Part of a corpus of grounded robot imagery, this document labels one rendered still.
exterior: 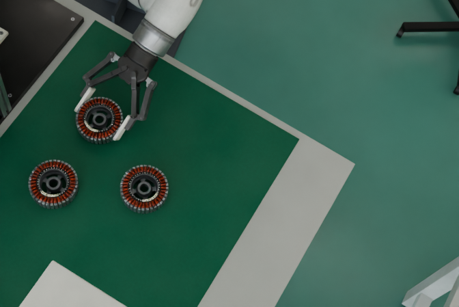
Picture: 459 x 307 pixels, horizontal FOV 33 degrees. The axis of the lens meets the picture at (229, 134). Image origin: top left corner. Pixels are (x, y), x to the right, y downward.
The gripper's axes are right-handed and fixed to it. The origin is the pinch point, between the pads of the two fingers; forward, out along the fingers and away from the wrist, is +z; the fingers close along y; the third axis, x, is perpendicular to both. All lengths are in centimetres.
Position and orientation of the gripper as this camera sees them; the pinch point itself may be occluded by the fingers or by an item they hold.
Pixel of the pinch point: (100, 119)
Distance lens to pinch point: 191.9
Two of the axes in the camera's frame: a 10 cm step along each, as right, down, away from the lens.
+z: -5.6, 8.2, 1.3
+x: -2.0, 0.2, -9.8
